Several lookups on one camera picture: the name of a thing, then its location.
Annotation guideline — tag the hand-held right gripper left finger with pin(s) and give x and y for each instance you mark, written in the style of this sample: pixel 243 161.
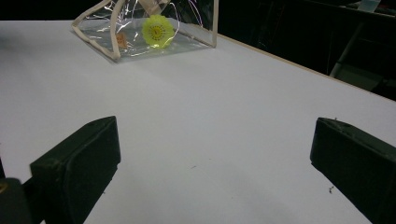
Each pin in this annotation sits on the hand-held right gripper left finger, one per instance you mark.
pixel 74 174

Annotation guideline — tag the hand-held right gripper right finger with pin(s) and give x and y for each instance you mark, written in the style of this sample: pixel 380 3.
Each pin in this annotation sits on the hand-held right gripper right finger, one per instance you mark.
pixel 358 165

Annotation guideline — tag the metal stand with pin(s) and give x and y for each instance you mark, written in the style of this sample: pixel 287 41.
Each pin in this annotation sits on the metal stand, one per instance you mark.
pixel 348 49

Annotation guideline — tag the clear plastic bag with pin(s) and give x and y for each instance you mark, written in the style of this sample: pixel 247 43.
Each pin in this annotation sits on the clear plastic bag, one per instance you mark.
pixel 140 34

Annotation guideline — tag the yellow plastic shuttlecock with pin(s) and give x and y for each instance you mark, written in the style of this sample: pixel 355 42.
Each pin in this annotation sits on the yellow plastic shuttlecock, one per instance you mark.
pixel 157 31

